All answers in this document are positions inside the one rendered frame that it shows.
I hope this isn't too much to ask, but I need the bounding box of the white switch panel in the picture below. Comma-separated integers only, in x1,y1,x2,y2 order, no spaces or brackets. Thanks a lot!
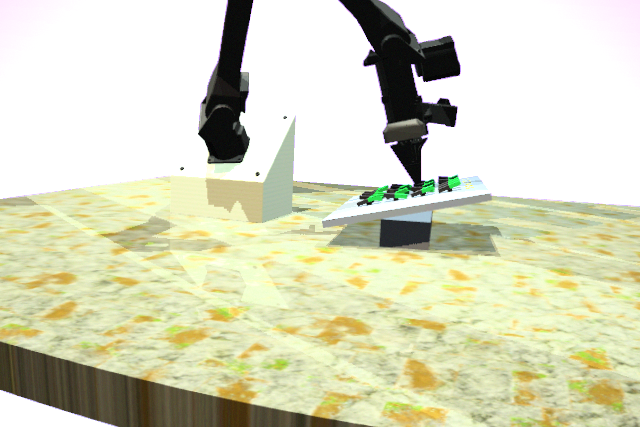
322,174,493,250

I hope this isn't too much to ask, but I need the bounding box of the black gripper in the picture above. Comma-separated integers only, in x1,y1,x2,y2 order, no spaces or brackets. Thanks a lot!
380,84,429,184

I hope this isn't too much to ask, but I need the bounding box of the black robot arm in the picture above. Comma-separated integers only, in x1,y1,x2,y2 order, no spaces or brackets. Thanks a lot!
198,0,461,164

